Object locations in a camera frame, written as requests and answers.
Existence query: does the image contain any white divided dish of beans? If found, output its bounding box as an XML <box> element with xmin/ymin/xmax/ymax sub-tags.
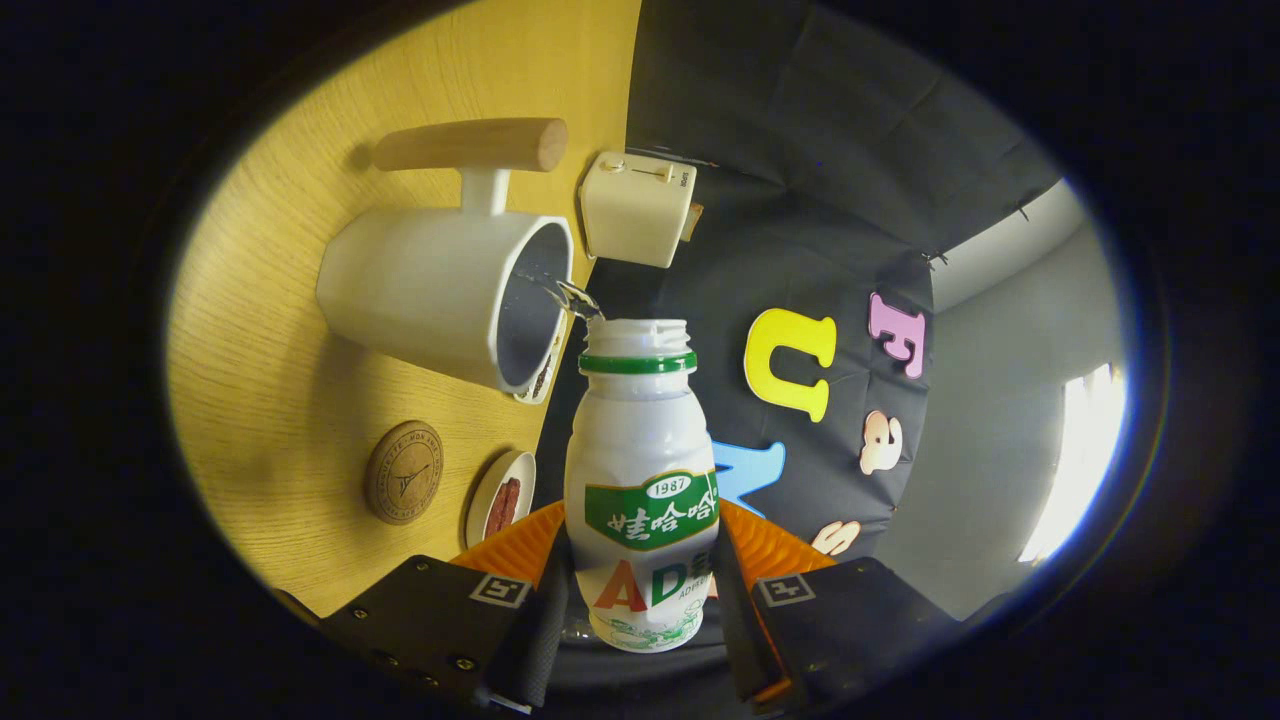
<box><xmin>513</xmin><ymin>335</ymin><xmax>561</xmax><ymax>406</ymax></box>

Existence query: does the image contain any cream toaster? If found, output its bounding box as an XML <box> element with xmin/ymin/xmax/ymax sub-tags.
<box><xmin>579</xmin><ymin>150</ymin><xmax>699</xmax><ymax>270</ymax></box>

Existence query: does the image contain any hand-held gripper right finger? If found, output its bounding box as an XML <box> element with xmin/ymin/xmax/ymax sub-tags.
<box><xmin>710</xmin><ymin>498</ymin><xmax>961</xmax><ymax>716</ymax></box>

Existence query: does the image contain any white round plate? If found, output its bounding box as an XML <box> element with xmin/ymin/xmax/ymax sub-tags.
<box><xmin>464</xmin><ymin>449</ymin><xmax>538</xmax><ymax>549</ymax></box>

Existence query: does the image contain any white cup wooden handle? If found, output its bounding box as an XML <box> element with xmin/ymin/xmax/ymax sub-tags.
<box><xmin>316</xmin><ymin>118</ymin><xmax>576</xmax><ymax>394</ymax></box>

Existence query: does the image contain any red meat piece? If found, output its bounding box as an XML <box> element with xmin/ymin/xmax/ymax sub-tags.
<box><xmin>484</xmin><ymin>477</ymin><xmax>523</xmax><ymax>541</ymax></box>

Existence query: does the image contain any white juice bottle green label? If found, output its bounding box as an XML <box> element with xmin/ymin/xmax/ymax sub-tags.
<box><xmin>564</xmin><ymin>318</ymin><xmax>721</xmax><ymax>653</ymax></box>

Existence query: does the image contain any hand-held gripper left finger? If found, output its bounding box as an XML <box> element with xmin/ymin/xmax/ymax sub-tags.
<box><xmin>320</xmin><ymin>500</ymin><xmax>571</xmax><ymax>716</ymax></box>

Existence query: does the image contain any wooden table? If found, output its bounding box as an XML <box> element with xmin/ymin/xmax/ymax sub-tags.
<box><xmin>165</xmin><ymin>0</ymin><xmax>643</xmax><ymax>621</ymax></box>

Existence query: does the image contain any round wooden coaster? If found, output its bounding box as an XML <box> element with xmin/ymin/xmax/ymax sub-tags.
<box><xmin>363</xmin><ymin>420</ymin><xmax>445</xmax><ymax>526</ymax></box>

